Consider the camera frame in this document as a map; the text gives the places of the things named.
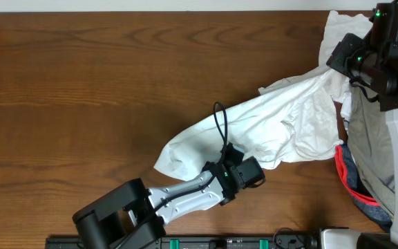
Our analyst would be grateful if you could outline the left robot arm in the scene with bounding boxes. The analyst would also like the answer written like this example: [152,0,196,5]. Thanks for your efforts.
[72,157,265,248]

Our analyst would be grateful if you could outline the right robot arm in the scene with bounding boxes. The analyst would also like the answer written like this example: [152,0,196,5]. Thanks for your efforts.
[326,1,398,248]

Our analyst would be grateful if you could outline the navy red shorts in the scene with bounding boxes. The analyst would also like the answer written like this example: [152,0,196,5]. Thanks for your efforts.
[334,144,392,233]

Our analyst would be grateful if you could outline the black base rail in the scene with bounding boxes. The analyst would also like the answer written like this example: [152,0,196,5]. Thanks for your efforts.
[45,228,323,249]

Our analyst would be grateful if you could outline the white t-shirt with black tag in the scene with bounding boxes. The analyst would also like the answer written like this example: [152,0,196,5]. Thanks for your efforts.
[154,66,351,181]

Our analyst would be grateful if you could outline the grey khaki trousers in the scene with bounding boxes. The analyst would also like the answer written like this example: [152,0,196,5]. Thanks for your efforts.
[348,88,395,218]

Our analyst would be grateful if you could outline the left black cable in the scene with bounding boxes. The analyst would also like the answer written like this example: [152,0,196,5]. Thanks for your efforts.
[115,101,229,243]

